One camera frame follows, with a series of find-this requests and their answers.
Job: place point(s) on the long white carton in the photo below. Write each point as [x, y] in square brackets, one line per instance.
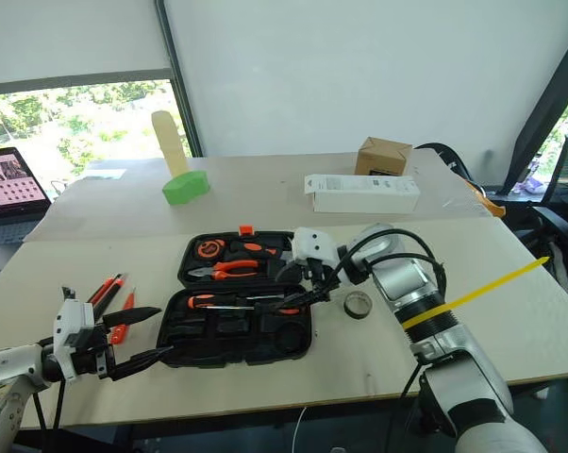
[364, 198]

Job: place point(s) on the black window frame post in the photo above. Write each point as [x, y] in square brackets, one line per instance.
[180, 94]

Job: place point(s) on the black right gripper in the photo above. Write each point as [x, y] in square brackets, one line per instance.
[307, 274]

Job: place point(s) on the grey laptop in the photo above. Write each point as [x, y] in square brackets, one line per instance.
[10, 184]

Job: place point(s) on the yellow zip tie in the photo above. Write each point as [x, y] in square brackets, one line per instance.
[496, 282]

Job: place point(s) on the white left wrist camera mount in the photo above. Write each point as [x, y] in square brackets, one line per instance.
[69, 330]

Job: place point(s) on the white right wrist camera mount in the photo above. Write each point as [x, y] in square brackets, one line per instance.
[312, 245]

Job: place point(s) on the small orange hand tool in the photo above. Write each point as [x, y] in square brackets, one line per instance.
[119, 334]

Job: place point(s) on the black slanted window frame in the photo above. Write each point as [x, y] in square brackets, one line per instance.
[539, 127]

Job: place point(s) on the green foam block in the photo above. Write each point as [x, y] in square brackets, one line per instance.
[186, 188]

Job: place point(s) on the orange black tape measure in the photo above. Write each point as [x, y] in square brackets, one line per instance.
[208, 248]

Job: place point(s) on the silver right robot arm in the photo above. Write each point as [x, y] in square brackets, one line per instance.
[406, 278]

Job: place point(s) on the orange black screwdriver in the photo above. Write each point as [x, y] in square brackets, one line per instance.
[289, 311]
[201, 300]

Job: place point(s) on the black plastic tool case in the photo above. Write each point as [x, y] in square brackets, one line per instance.
[227, 340]

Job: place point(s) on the orange case latch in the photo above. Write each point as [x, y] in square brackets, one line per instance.
[246, 230]

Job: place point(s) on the black office chair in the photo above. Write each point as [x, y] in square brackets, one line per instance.
[539, 222]

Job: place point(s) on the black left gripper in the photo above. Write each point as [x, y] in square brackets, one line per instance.
[91, 362]

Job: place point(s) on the black curved chair back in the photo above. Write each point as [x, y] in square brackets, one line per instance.
[446, 150]

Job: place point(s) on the white roller blind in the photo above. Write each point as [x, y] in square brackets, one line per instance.
[76, 38]

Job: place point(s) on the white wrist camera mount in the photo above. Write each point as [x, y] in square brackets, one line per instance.
[312, 245]
[69, 330]

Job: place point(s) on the brown cardboard box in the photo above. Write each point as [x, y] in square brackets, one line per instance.
[383, 158]

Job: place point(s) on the black tape roll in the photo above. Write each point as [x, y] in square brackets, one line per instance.
[346, 309]

